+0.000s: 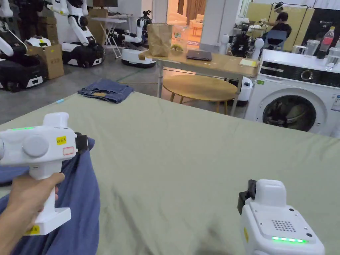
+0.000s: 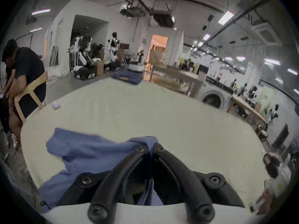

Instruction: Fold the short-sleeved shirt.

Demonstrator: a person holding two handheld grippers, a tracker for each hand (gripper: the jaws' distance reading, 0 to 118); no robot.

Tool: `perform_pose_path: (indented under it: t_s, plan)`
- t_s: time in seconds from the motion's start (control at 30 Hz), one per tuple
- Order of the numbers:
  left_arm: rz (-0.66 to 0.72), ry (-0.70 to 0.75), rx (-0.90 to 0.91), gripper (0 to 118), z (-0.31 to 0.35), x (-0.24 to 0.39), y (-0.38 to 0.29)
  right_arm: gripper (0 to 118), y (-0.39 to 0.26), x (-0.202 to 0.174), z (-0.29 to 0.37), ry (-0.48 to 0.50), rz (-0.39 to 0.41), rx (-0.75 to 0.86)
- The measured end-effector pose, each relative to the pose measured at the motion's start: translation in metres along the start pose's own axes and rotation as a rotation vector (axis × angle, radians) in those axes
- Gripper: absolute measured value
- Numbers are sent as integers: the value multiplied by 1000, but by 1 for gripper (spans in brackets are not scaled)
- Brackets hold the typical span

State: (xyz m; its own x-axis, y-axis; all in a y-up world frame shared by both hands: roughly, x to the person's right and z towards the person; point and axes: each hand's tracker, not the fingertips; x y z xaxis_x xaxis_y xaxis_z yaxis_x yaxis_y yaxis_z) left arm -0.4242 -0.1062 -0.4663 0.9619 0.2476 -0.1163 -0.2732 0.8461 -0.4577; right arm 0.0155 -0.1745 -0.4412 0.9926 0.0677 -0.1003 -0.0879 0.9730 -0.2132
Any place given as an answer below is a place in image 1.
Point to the white washing machine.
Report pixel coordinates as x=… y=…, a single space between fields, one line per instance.
x=287 y=87

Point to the small light blue object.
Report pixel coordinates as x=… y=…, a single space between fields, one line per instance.
x=60 y=101

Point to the folded blue jeans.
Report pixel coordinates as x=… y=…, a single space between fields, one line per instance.
x=107 y=91

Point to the robot with white arms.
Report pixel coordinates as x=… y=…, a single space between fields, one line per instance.
x=240 y=42

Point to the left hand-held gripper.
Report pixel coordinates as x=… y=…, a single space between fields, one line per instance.
x=39 y=146

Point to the white humanoid robot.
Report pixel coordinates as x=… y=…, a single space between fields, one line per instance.
x=79 y=34

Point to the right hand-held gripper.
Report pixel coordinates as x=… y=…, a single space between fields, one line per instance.
x=276 y=228

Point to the dark blue garment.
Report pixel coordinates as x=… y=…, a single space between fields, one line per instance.
x=77 y=196

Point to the white robot with black base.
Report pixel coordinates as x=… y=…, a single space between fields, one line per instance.
x=18 y=69

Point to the person's left forearm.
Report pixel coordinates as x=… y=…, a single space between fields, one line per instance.
x=6 y=245

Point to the stack of brown cartons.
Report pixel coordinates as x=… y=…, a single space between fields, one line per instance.
x=49 y=29

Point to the person's left hand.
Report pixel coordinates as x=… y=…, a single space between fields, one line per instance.
x=24 y=199

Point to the white robot with round base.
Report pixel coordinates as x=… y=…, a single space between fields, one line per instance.
x=135 y=55

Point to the brown carton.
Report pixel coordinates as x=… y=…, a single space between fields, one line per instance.
x=51 y=59

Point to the bed with pale green sheet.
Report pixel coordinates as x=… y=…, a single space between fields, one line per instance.
x=170 y=164

